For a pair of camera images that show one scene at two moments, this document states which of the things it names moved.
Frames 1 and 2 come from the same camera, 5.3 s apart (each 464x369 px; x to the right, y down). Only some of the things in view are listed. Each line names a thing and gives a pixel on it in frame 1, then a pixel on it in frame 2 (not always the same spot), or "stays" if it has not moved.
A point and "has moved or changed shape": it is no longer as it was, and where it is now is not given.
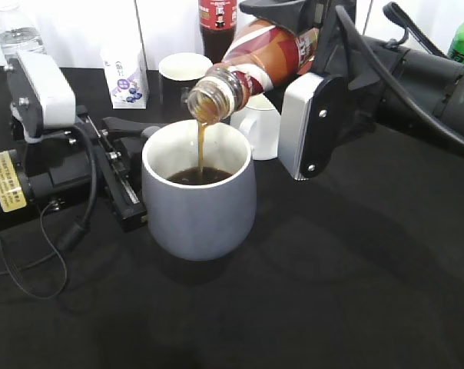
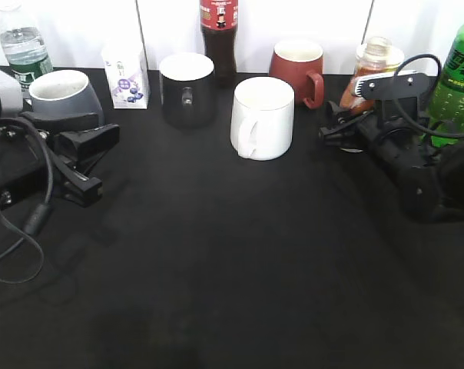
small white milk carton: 126,71 stays
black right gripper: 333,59 → 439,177
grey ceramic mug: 193,214 → 65,91
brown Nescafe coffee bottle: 265,53 has moved or changed shape
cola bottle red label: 218,20 stays
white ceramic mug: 260,124 stays
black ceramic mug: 174,73 stays
